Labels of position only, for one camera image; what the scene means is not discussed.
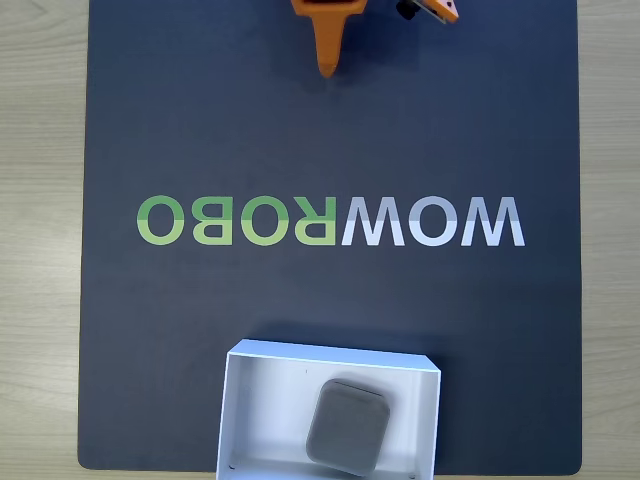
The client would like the white open cardboard box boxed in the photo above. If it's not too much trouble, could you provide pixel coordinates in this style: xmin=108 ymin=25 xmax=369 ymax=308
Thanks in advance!
xmin=215 ymin=338 xmax=442 ymax=480

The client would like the grey square rounded block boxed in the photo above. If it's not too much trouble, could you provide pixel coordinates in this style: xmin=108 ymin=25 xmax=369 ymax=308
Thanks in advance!
xmin=305 ymin=378 xmax=391 ymax=477

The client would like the dark mat with WOWROBO print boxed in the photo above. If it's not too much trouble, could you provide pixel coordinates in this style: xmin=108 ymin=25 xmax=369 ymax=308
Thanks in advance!
xmin=77 ymin=0 xmax=584 ymax=474

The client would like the orange-framed wrist camera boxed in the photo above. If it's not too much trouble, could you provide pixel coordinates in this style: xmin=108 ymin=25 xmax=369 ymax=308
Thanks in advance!
xmin=396 ymin=0 xmax=460 ymax=24

